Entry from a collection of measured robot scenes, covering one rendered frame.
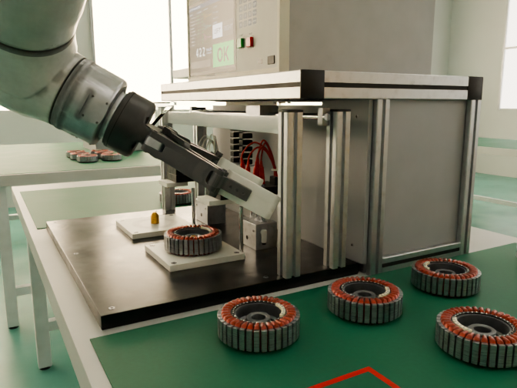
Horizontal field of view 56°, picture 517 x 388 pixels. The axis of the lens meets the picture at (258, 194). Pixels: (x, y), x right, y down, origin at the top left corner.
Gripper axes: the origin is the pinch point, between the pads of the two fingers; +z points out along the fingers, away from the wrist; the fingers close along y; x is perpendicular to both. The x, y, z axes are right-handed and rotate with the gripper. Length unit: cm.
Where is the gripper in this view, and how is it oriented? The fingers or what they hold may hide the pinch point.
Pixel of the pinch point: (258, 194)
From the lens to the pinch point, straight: 63.1
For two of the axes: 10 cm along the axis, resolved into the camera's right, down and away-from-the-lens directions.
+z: 8.6, 4.7, 2.0
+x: 4.9, -8.7, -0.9
